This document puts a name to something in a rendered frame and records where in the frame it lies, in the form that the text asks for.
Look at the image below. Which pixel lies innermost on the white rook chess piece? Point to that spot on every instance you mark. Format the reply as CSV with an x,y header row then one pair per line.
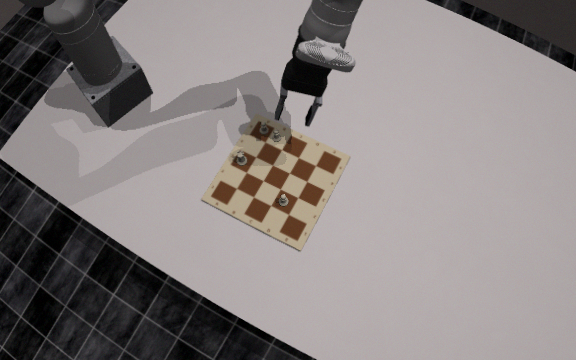
x,y
242,159

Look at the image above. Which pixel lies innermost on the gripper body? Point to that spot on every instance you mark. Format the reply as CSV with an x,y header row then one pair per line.
x,y
320,53

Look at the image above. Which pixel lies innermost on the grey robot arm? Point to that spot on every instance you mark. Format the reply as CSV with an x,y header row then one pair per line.
x,y
79,29

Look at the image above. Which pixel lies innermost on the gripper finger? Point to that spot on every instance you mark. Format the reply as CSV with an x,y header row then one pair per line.
x,y
280,106
312,110

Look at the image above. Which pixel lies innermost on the brown and tan chessboard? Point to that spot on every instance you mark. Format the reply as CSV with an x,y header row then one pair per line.
x,y
303,169

